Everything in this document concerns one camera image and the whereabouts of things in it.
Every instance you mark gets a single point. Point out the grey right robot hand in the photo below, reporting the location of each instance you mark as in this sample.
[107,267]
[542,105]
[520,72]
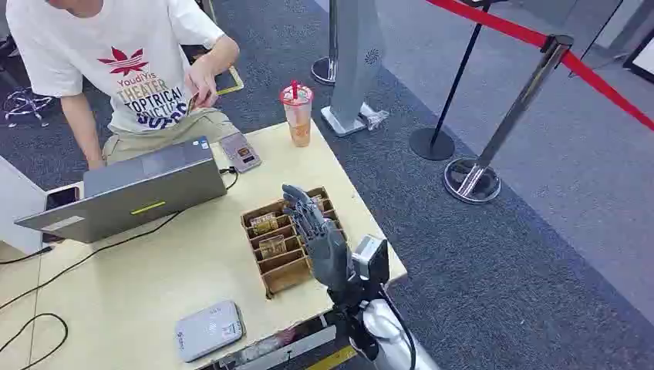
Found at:
[327,250]

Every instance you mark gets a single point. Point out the person's left hand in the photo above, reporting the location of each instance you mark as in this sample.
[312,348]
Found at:
[202,84]

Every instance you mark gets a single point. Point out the person's right hand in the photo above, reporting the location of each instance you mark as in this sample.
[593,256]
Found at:
[96,164]

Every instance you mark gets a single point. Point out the small brown card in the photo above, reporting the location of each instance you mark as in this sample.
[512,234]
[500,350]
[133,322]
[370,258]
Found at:
[192,104]

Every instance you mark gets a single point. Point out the orange drink cup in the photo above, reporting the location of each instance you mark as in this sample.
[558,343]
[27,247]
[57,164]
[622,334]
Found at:
[298,120]

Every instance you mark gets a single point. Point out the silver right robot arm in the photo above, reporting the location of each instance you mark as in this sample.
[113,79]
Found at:
[393,332]

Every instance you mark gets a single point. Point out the wooden card box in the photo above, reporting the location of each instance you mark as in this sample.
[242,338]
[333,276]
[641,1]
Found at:
[286,270]

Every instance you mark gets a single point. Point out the black phone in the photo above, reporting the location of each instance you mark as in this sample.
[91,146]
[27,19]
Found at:
[62,197]

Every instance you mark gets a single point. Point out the grey laptop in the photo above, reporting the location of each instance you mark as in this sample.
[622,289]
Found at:
[153,194]

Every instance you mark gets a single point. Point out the person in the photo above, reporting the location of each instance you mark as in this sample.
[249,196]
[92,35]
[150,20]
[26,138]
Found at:
[117,66]

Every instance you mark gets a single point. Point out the white cabinet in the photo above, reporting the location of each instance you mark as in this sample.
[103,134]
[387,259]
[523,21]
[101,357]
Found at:
[18,204]

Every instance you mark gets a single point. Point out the chrome chair base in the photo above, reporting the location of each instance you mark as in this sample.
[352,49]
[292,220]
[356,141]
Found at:
[25,104]

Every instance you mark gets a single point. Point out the white under-desk tray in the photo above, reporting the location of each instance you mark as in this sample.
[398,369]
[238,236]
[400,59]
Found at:
[286,350]

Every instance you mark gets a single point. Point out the silver stanchion with round base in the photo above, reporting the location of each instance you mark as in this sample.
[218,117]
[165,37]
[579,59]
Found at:
[324,70]

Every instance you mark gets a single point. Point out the crumpled clear plastic wrapper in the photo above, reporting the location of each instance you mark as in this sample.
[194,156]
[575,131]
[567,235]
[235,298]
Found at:
[374,118]

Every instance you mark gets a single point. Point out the grey standing pillar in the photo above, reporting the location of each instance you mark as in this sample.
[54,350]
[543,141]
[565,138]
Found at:
[357,61]

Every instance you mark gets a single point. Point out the red barrier belt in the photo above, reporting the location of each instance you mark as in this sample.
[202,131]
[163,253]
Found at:
[516,31]

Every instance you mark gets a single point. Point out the black framed board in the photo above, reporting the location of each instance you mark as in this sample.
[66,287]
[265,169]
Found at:
[641,58]

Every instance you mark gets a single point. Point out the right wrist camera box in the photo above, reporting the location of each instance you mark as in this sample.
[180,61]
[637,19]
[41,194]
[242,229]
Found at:
[371,259]

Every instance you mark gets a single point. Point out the black stanchion post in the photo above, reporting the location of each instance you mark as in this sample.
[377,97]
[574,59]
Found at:
[434,145]

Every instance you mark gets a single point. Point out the silver stanchion post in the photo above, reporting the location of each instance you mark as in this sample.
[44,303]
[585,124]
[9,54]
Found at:
[516,112]

